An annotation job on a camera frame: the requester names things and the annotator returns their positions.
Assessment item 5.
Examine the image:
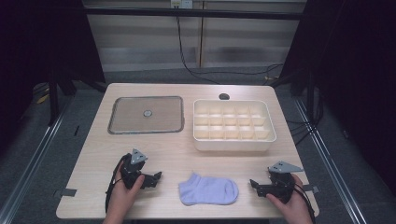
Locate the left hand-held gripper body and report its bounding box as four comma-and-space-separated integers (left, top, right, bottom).
120, 147, 149, 190

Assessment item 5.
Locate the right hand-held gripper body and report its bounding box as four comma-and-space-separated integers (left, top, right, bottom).
264, 161, 304, 204

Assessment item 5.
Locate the light purple sock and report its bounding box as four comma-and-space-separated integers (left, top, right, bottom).
177, 172, 240, 206

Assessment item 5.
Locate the white divided storage box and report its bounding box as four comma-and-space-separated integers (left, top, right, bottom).
192, 98, 277, 153

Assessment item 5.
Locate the person's left hand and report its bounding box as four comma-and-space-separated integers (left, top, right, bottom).
106, 169, 146, 218

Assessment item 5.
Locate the person's right hand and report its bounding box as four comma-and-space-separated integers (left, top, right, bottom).
265, 174, 309, 220

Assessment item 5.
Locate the grey tape strip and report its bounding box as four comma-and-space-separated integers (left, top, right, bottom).
298, 184, 320, 194
52, 188, 78, 199

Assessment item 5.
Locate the clear lid with grey rim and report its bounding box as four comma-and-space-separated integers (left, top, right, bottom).
106, 95, 186, 135

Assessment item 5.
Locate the black stand leg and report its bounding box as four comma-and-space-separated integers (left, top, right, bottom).
305, 69, 316, 123
47, 69, 61, 127

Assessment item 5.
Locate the yellow object on floor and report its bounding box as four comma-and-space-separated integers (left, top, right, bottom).
35, 88, 51, 105

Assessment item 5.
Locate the black curtain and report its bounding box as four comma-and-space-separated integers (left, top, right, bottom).
279, 0, 396, 195
0, 0, 106, 153

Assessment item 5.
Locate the black horizontal bar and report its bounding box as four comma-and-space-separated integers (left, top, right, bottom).
83, 7, 308, 21

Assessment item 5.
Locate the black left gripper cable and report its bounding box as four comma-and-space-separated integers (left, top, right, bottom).
105, 154, 129, 213

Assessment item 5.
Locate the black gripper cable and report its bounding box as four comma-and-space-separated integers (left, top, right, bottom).
290, 181, 316, 224
105, 154, 129, 213

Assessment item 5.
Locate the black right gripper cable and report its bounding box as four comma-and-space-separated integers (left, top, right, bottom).
290, 181, 316, 224

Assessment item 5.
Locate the metal floor rail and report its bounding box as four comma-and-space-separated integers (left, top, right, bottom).
0, 94, 76, 224
293, 97, 363, 224

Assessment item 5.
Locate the long black wall cable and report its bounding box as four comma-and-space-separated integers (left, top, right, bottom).
176, 7, 285, 86

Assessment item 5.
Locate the white wall socket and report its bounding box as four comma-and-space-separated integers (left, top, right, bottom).
170, 0, 194, 9

